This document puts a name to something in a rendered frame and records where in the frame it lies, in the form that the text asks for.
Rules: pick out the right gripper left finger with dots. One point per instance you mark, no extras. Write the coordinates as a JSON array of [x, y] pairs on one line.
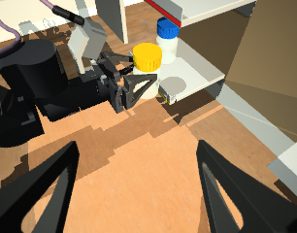
[[18, 197]]

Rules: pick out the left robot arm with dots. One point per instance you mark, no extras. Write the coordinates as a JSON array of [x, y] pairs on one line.
[[33, 69]]

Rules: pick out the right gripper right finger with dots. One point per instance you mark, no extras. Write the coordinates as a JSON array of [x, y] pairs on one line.
[[262, 209]]

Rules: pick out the white bottle with blue cap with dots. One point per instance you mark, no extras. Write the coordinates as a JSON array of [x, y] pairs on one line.
[[167, 39]]

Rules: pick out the clear bottle with yellow cap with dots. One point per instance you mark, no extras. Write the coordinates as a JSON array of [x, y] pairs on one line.
[[147, 60]]

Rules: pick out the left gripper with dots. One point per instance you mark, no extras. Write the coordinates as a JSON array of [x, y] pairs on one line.
[[98, 83]]

